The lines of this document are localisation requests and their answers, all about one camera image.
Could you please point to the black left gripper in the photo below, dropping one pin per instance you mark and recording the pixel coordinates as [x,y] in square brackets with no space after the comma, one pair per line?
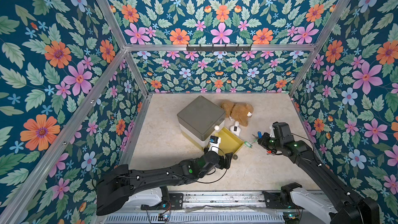
[226,163]

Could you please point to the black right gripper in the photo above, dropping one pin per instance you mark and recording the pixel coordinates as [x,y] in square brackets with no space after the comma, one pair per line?
[266,141]

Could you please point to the yellow bottom drawer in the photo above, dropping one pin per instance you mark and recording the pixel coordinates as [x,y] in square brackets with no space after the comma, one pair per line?
[229,141]

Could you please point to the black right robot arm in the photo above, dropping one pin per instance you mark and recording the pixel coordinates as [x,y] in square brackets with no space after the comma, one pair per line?
[344,206]

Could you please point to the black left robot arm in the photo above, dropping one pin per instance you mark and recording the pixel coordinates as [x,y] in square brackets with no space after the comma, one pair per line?
[115,188]

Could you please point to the white yellow drawer cabinet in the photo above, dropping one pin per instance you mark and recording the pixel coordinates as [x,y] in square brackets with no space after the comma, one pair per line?
[198,139]

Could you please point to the small white plush toy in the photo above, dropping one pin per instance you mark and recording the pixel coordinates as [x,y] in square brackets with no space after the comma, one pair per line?
[236,129]

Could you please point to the brown teddy bear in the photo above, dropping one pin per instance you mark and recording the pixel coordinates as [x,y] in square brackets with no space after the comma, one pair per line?
[240,112]

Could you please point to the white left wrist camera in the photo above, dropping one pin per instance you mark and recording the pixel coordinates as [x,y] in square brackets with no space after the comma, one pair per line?
[214,143]

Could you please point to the aluminium front rail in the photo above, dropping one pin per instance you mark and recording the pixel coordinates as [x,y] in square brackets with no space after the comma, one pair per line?
[215,207]

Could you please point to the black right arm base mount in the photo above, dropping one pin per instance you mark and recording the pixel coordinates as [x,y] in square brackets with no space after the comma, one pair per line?
[281,199]

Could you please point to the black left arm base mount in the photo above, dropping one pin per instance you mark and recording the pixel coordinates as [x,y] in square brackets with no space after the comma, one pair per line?
[161,199]

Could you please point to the black hook rail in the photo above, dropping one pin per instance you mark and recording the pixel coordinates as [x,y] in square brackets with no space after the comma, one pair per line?
[222,48]

